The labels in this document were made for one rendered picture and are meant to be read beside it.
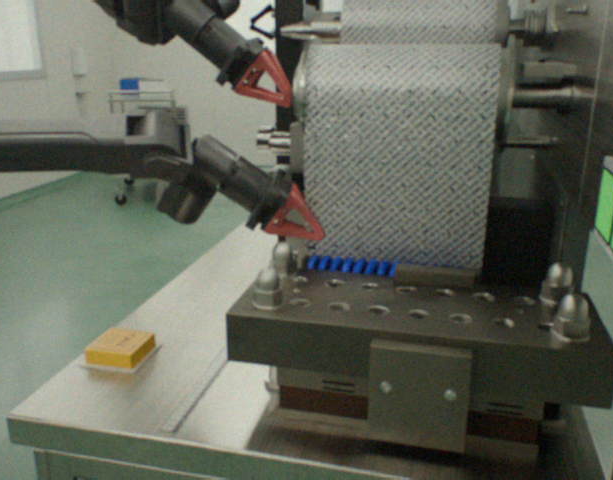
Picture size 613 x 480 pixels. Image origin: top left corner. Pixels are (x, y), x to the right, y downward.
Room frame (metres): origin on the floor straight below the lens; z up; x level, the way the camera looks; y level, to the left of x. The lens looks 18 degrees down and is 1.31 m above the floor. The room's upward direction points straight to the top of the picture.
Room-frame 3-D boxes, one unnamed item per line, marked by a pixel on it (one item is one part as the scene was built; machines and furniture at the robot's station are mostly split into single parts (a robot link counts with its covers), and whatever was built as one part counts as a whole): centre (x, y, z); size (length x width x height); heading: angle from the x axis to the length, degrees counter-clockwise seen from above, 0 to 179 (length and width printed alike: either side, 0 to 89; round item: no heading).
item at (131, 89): (5.51, 1.41, 0.51); 0.91 x 0.58 x 1.02; 10
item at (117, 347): (0.76, 0.25, 0.91); 0.07 x 0.07 x 0.02; 76
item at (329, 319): (0.65, -0.12, 1.00); 0.40 x 0.16 x 0.06; 76
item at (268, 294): (0.64, 0.04, 1.05); 0.04 x 0.04 x 0.04
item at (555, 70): (0.79, -0.30, 1.28); 0.06 x 0.05 x 0.02; 76
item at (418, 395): (0.56, -0.12, 0.96); 0.10 x 0.03 x 0.11; 76
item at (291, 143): (0.91, 0.02, 1.05); 0.06 x 0.05 x 0.31; 76
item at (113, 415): (1.77, -0.27, 0.88); 2.52 x 0.66 x 0.04; 166
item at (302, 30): (1.13, 0.01, 1.33); 0.06 x 0.03 x 0.03; 76
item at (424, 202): (0.77, -0.11, 1.11); 0.23 x 0.01 x 0.18; 76
